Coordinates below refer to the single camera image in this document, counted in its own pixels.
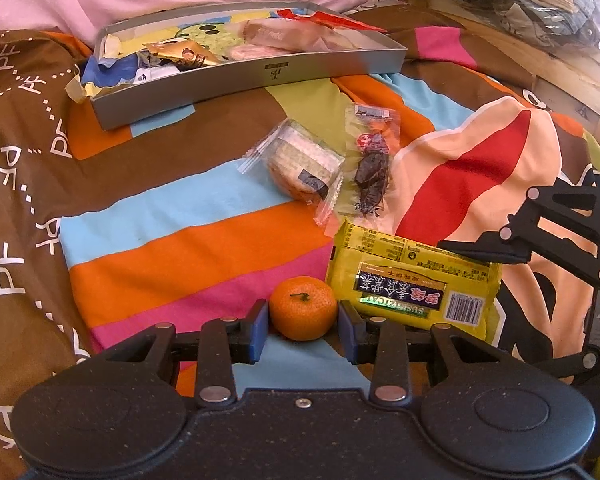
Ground wooden bed frame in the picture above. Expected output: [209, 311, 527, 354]
[424, 0, 600, 144]

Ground colourful striped cartoon blanket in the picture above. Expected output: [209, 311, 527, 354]
[50, 6, 600, 361]

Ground small orange mandarin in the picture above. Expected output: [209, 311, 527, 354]
[268, 276, 338, 341]

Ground clear round cake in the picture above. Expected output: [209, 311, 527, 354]
[238, 118, 344, 226]

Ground dried tofu snack packet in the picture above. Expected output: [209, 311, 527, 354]
[235, 9, 385, 52]

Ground gold foil snack packet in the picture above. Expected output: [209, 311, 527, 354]
[144, 38, 222, 70]

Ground clear packet dark prunes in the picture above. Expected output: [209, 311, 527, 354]
[340, 104, 401, 218]

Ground grey cardboard tray box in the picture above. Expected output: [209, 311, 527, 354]
[66, 2, 406, 130]

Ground yellow snack bar packet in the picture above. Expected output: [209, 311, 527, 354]
[326, 221, 502, 341]

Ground pink wrapped snack in tray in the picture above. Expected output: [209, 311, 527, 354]
[228, 44, 291, 61]

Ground brown patterned PF duvet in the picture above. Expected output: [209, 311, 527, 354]
[0, 30, 93, 479]

